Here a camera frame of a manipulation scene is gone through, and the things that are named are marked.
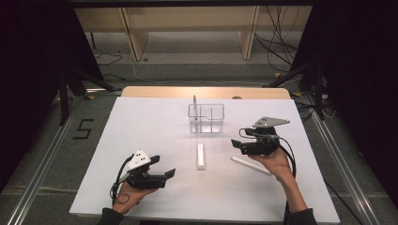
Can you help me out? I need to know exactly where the white foam board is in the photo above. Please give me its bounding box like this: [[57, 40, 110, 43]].
[[69, 96, 342, 224]]

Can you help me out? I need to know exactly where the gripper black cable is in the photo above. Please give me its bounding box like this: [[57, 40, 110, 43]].
[[109, 155, 134, 206], [238, 127, 298, 225]]

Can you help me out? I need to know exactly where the thin black floor cable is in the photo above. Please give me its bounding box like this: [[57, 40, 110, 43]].
[[94, 52, 125, 67]]

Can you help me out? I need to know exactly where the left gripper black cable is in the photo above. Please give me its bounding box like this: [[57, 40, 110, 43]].
[[109, 155, 134, 206]]

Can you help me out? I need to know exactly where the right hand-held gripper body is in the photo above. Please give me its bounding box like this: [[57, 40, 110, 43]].
[[241, 116, 291, 157]]

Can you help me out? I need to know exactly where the clear plastic desk organizer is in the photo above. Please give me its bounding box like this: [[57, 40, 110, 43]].
[[187, 103, 226, 135]]

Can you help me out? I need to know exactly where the light wooden shelf unit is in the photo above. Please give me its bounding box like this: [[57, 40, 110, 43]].
[[74, 6, 314, 62]]

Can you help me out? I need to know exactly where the black tripod stand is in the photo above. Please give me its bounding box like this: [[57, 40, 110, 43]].
[[57, 66, 119, 127], [262, 61, 327, 122]]

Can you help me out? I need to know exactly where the black curtain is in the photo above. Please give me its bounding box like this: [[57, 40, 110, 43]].
[[290, 0, 398, 201], [0, 0, 105, 192]]

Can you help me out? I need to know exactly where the short aluminium rail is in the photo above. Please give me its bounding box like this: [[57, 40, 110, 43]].
[[84, 87, 123, 95]]

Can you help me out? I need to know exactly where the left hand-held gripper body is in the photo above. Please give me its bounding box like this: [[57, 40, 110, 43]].
[[118, 148, 167, 190]]

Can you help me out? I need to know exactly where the person's left hand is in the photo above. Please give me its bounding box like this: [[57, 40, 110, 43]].
[[111, 182, 159, 216]]

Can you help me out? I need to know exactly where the white pen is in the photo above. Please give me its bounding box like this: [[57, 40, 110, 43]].
[[230, 156, 273, 177]]

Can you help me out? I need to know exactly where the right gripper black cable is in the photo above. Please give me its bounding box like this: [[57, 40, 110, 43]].
[[238, 127, 298, 225]]

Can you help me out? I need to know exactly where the white tube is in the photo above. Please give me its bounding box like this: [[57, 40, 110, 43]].
[[196, 142, 207, 172]]

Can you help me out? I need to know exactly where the silver pen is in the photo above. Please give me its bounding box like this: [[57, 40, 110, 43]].
[[191, 94, 199, 132]]

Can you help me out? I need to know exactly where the person's right hand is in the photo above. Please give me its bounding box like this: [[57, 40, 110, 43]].
[[248, 147, 297, 184]]

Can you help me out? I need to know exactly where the long aluminium floor rail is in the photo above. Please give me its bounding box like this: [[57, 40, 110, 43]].
[[301, 93, 383, 225], [5, 93, 87, 225]]

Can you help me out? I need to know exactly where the bundle of black cables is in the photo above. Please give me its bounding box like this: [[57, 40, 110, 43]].
[[253, 5, 302, 75]]

